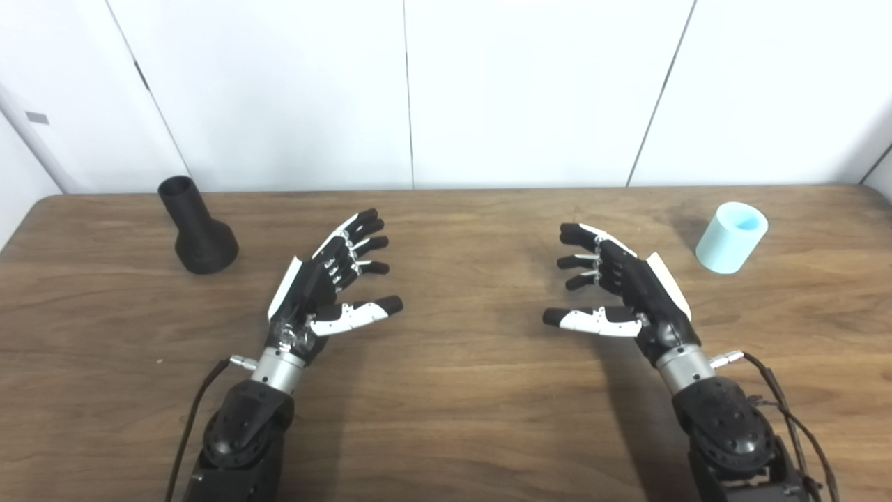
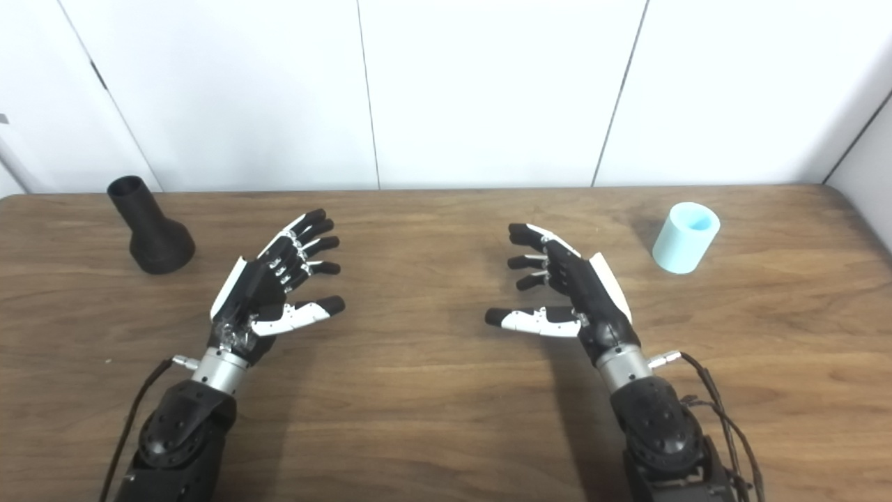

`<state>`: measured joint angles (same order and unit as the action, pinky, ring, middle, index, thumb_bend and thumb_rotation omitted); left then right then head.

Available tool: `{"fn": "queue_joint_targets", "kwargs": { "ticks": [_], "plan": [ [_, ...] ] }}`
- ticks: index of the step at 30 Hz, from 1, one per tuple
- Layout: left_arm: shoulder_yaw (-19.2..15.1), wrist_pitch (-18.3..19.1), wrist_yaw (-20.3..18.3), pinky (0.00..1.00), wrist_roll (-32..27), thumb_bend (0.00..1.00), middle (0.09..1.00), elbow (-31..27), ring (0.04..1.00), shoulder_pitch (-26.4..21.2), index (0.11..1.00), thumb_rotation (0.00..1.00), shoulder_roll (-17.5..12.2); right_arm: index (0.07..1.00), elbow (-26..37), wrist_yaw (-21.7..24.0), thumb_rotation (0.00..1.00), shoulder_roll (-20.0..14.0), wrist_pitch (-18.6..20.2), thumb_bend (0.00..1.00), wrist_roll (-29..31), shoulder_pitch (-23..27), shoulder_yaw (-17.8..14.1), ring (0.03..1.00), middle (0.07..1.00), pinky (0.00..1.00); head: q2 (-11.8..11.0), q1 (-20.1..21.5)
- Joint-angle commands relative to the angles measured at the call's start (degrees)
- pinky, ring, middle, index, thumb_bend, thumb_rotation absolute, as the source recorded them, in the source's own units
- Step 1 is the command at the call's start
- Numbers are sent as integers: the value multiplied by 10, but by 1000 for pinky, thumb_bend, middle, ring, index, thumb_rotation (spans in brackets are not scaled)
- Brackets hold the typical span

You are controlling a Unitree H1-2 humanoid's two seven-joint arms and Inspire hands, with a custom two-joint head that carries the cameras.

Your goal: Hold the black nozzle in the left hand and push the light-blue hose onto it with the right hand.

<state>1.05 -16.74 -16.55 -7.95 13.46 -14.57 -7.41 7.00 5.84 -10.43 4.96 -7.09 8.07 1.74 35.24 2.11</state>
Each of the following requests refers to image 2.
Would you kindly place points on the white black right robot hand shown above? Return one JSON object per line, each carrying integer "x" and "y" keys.
{"x": 589, "y": 293}

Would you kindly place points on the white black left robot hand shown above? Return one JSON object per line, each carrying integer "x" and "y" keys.
{"x": 254, "y": 286}

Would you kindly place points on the light blue cup part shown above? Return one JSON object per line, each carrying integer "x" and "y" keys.
{"x": 683, "y": 240}

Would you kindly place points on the black flared nozzle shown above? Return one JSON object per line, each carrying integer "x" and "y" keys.
{"x": 157, "y": 237}

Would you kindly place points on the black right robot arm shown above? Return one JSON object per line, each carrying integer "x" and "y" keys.
{"x": 655, "y": 425}

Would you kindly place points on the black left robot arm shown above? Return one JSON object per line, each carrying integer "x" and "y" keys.
{"x": 185, "y": 432}

